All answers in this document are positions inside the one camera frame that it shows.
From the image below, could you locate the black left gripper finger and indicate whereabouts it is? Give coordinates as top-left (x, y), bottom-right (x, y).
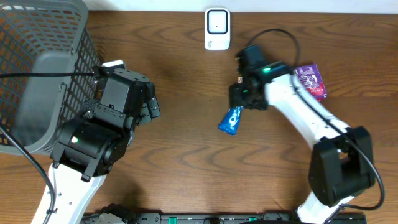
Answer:
top-left (138, 97), bottom-right (160, 125)
top-left (146, 82), bottom-right (155, 100)

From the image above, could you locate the blue Oreo cookie pack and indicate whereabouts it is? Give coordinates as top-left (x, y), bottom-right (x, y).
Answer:
top-left (218, 106), bottom-right (243, 135)

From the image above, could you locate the red purple snack packet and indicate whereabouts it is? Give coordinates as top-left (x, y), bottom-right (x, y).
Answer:
top-left (294, 63), bottom-right (327, 101)

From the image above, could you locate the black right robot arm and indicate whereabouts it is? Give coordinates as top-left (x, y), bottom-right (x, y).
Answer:
top-left (229, 60), bottom-right (381, 223)

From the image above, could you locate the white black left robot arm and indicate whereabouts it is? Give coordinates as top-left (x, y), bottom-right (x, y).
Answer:
top-left (32, 68), bottom-right (158, 223)

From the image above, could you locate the grey plastic mesh basket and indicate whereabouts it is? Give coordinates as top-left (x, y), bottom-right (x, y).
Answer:
top-left (1, 0), bottom-right (100, 155)

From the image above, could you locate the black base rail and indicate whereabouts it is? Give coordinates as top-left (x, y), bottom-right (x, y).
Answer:
top-left (80, 203), bottom-right (368, 224)

